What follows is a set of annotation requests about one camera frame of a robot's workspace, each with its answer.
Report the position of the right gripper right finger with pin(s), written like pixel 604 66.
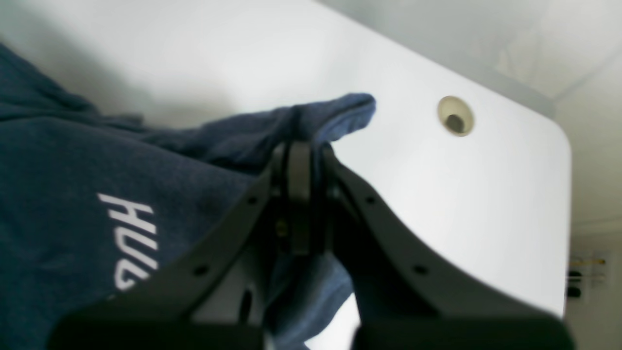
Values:
pixel 409 296

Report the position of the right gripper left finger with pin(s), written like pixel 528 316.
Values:
pixel 213 297

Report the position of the left table cable grommet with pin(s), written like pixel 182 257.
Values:
pixel 455 116

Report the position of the dark blue t-shirt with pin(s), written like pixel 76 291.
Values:
pixel 91 205

